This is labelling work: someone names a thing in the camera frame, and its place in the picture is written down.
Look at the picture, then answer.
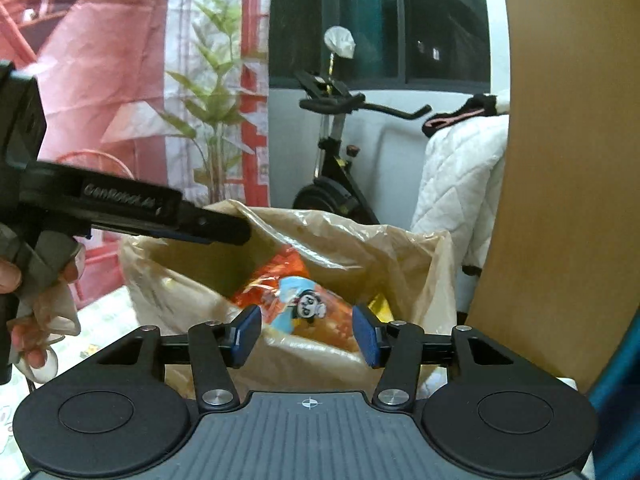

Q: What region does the person's left hand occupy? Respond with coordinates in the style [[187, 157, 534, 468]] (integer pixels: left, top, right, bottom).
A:
[[0, 242, 85, 384]]

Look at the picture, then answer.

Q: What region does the yellow snack packet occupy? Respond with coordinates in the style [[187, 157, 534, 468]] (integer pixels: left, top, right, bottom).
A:
[[367, 293, 397, 324]]

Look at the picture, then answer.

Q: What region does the white crumpled plastic wrap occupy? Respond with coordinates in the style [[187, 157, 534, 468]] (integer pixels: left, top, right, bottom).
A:
[[323, 26, 357, 60]]

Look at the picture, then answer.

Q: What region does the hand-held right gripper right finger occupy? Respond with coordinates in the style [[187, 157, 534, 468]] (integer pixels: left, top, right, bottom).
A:
[[351, 303, 540, 411]]

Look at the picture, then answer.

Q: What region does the black and pink garment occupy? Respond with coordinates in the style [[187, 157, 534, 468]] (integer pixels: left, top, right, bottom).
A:
[[421, 93, 512, 139]]

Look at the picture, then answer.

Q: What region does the blue chair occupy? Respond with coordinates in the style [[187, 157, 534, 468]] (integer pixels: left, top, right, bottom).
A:
[[586, 305, 640, 480]]

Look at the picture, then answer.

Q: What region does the dark window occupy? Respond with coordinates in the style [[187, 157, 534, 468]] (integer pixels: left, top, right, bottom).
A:
[[269, 0, 492, 92]]

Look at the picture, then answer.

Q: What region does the brown wooden board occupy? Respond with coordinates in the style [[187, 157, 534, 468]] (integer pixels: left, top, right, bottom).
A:
[[466, 0, 640, 392]]

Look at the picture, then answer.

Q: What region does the orange cartoon snack packet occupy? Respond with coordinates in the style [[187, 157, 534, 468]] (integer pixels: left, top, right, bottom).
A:
[[229, 244, 362, 354]]

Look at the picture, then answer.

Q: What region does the black exercise bike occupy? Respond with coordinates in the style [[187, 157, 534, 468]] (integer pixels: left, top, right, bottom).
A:
[[292, 70, 434, 227]]

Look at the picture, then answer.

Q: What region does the red printed backdrop cloth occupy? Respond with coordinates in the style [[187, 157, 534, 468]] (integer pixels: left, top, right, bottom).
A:
[[0, 0, 274, 307]]

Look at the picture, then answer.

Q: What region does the green checked tablecloth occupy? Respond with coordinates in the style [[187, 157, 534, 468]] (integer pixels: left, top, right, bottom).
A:
[[0, 284, 597, 480]]

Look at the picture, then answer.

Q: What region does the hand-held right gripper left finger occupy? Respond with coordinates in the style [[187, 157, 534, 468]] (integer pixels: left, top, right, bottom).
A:
[[96, 303, 263, 414]]

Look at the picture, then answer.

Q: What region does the white quilted blanket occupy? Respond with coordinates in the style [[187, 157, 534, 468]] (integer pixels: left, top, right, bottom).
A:
[[410, 114, 511, 277]]

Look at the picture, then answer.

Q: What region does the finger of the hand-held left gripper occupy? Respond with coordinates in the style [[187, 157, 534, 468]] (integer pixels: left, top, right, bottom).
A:
[[147, 199, 252, 247]]

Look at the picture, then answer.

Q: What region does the brown plastic bag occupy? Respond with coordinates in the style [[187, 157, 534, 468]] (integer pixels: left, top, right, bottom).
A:
[[119, 198, 459, 402]]

